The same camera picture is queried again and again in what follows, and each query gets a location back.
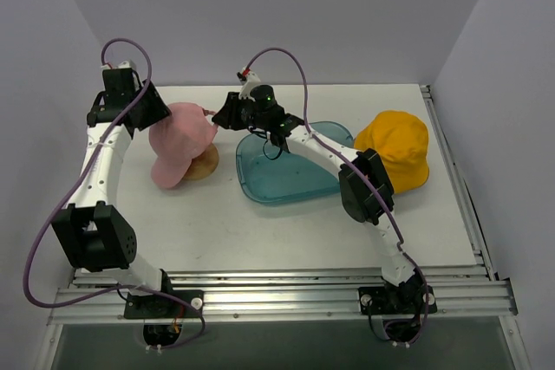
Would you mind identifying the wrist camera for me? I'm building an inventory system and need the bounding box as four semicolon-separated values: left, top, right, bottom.
237;67;262;100
101;60;137;72

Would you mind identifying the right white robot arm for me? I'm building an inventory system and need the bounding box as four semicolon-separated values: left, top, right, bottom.
212;85;431;312

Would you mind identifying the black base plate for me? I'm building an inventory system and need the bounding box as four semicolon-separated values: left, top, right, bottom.
123;290;204;320
357;286;390;315

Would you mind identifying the pink baseball cap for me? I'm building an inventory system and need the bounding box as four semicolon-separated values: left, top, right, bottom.
148;102;218;189

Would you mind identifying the wooden head hat stand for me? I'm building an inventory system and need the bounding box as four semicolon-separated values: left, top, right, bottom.
181;144;219;181

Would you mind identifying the purple cable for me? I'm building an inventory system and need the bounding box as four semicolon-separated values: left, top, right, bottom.
22;38;207;348
245;47;430;343

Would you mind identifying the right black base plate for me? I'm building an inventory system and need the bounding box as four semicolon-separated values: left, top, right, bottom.
357;286;390;315

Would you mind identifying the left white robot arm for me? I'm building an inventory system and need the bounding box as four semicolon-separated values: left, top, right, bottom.
51;61;175;317

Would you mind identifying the yellow bucket hat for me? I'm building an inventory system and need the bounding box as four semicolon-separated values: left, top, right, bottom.
354;110;429;193

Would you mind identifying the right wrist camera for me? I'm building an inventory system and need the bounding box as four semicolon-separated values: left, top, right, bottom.
237;67;262;100

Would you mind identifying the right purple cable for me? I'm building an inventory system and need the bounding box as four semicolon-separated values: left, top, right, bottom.
245;47;430;343

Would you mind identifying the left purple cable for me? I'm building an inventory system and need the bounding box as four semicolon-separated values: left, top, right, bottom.
22;38;207;348

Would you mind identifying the aluminium mounting rail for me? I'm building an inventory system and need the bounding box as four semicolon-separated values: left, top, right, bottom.
47;266;519;326

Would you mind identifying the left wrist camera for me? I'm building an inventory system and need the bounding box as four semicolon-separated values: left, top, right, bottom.
101;60;137;72

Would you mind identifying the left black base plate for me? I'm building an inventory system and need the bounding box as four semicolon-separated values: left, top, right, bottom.
123;290;204;320

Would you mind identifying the teal plastic tray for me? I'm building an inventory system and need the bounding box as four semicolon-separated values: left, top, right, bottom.
236;134;340;205

